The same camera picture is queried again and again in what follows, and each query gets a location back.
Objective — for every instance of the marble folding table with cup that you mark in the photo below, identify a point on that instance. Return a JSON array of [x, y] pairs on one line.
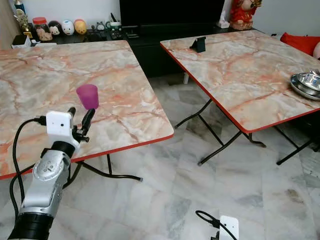
[[40, 85]]

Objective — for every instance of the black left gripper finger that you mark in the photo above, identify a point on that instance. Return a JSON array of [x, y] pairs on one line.
[[71, 112], [88, 118]]

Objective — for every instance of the stainless steel bowl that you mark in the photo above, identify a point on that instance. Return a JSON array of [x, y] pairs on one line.
[[306, 85]]

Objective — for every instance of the white egg-shaped toy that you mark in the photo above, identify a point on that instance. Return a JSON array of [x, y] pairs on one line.
[[68, 27]]

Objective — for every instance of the red cushion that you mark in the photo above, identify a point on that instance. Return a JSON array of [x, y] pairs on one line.
[[299, 43]]

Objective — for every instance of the red fortune figurine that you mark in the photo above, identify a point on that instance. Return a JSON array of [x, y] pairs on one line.
[[244, 14]]

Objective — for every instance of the small grey animal figure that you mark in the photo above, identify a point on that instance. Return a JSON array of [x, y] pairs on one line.
[[100, 26]]

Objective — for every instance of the green white pen cup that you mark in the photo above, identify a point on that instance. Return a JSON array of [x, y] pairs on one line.
[[115, 28]]

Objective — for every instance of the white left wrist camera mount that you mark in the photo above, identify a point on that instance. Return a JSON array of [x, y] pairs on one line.
[[58, 125]]

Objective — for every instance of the black phone stand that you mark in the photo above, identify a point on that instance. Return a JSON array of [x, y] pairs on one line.
[[199, 45]]

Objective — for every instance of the purple plastic cup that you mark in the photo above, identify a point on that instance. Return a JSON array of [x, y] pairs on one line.
[[87, 96]]

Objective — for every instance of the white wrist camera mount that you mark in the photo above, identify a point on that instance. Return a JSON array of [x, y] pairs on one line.
[[58, 125], [229, 228]]

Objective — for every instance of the marble folding table with bowl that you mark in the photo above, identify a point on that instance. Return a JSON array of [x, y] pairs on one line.
[[240, 80]]

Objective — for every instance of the gold trophy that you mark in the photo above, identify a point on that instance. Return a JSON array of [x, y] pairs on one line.
[[23, 21]]

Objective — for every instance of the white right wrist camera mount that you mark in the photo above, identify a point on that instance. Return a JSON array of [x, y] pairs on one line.
[[229, 228]]

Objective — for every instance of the black television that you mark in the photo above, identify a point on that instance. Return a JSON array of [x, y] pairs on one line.
[[172, 11]]

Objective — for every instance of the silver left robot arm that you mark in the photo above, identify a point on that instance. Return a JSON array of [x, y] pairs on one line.
[[47, 180]]

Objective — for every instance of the red-lidded snack jar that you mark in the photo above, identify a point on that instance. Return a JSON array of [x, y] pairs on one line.
[[42, 30]]

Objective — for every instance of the dark egg-shaped toy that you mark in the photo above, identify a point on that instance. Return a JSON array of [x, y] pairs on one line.
[[55, 28]]

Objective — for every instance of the yellow egg-shaped toy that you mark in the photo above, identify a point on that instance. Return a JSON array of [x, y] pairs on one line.
[[80, 26]]

